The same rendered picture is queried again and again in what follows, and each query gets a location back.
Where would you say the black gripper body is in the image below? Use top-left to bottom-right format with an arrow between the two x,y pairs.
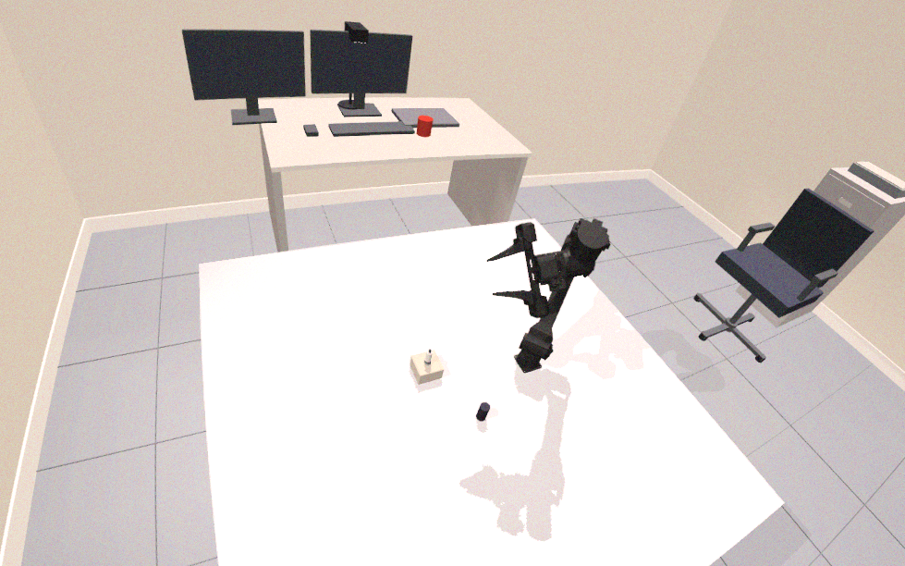
515,222 -> 571,319

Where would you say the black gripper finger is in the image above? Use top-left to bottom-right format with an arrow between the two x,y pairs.
493,290 -> 533,306
486,237 -> 525,262

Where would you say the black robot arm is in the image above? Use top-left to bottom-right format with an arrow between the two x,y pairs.
514,218 -> 610,374

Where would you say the black marker cap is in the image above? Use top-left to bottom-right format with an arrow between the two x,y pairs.
476,401 -> 490,422

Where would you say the beige block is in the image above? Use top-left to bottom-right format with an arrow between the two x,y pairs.
410,350 -> 444,385

